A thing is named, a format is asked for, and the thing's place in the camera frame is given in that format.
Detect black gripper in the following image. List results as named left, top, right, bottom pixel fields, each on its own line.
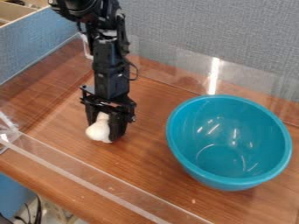
left=79, top=85, right=136, bottom=142

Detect white brown toy mushroom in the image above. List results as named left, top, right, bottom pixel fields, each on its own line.
left=86, top=112, right=111, bottom=144

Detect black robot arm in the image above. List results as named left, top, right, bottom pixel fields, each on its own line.
left=48, top=0, right=136, bottom=144

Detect blue plastic bowl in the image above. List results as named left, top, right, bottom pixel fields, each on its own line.
left=166, top=94, right=294, bottom=192

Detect clear acrylic front barrier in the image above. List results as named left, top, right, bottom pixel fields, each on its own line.
left=0, top=111, right=212, bottom=224

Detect clear acrylic barrier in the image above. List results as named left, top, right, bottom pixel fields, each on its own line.
left=0, top=111, right=212, bottom=224
left=79, top=31, right=299, bottom=103

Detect clear acrylic back barrier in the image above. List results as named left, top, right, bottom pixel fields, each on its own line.
left=79, top=31, right=299, bottom=103

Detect wooden shelf box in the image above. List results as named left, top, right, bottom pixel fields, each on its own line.
left=0, top=0, right=60, bottom=30

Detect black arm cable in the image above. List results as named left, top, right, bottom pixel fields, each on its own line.
left=126, top=60, right=140, bottom=82

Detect black cables under table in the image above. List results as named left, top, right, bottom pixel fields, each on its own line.
left=0, top=195, right=44, bottom=224

